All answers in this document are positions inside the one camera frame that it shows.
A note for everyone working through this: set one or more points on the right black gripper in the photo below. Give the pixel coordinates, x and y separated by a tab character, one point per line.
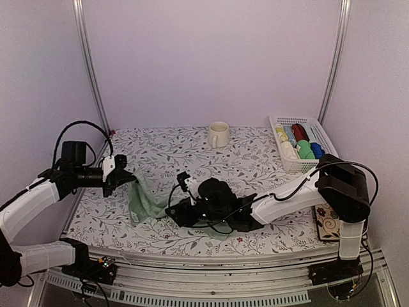
184	208

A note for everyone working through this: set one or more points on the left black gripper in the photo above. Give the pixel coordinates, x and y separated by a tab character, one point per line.
117	177

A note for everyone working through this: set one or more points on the mint green towel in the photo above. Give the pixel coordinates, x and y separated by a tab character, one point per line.
147	197

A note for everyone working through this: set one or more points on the cream white towel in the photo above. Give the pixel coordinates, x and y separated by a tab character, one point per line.
289	151

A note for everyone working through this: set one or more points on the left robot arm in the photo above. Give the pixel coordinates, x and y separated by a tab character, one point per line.
69	172

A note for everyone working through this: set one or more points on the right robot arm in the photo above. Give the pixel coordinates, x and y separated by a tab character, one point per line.
340	184

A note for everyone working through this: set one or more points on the floral table mat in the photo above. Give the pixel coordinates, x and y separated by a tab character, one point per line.
249	163

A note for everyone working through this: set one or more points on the cream ceramic mug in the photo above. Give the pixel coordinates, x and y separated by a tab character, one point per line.
218	134

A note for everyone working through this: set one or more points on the yellow rolled towel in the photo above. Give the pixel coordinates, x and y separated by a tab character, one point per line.
281	133

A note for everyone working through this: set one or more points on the light blue rolled towel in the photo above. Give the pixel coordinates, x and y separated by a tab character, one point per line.
290	135

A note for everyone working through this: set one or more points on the green rolled towel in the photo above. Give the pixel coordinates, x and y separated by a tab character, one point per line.
304	150

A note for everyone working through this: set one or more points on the white plastic basket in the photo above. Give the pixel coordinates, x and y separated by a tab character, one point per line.
316	134

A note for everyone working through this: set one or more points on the red rolled towel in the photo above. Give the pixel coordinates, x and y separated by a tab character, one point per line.
299	132

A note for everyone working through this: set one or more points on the floral square plate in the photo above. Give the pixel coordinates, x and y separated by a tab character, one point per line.
327	223

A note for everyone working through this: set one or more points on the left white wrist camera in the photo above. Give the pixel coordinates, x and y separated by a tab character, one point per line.
113	163

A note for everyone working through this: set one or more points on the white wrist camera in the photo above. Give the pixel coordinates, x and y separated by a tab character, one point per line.
113	163
189	185

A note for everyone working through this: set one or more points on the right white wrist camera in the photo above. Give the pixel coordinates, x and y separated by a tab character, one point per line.
189	185

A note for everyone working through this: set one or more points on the aluminium front rail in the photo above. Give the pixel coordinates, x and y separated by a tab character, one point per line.
265	280

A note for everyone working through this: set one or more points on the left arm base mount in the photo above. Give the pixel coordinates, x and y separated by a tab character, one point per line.
102	270

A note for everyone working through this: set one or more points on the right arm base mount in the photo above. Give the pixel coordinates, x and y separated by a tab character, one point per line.
334	270

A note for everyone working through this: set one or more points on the left aluminium frame post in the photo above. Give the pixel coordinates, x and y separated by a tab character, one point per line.
78	10

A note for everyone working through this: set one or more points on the aluminium frame post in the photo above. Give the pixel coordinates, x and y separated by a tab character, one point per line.
78	10
342	30

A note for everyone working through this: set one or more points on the right aluminium frame post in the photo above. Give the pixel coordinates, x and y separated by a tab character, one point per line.
342	30

